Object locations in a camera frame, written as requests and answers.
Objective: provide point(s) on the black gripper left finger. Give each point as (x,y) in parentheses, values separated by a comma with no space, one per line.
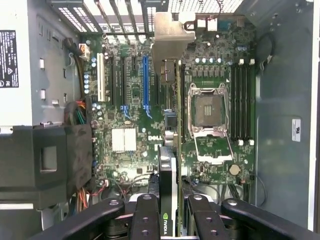
(146,220)

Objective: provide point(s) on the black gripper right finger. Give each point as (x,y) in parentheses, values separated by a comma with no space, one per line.
(207,222)

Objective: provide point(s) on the silver coin battery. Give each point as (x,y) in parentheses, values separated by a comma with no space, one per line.
(235,169)

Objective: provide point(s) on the metal socket cover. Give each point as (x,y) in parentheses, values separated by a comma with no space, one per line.
(215,158)

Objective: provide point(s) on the silver chipset heatsink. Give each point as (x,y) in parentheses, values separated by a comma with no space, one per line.
(123,140)

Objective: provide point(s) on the CPU socket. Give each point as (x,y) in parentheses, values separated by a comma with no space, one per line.
(208,110)

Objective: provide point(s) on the black RAM slot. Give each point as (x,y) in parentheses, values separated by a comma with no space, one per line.
(233,100)
(239,100)
(251,100)
(245,100)

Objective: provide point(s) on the black plastic fan shroud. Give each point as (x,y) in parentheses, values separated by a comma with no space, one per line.
(25,162)

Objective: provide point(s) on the green Dell motherboard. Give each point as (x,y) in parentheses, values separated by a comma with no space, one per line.
(136,85)

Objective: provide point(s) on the blue expansion slot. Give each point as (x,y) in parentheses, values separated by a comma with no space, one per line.
(145,80)

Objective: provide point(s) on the white expansion slot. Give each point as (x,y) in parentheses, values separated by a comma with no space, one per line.
(101,77)

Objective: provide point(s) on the open dark grey PC case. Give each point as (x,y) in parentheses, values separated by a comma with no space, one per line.
(282,87)

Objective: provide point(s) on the short black expansion slot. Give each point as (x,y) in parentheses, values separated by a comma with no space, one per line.
(133,63)

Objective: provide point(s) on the grey power supply unit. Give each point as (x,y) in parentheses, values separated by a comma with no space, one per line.
(25,107)

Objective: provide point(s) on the white power connector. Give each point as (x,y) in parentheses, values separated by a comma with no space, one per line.
(84,51)

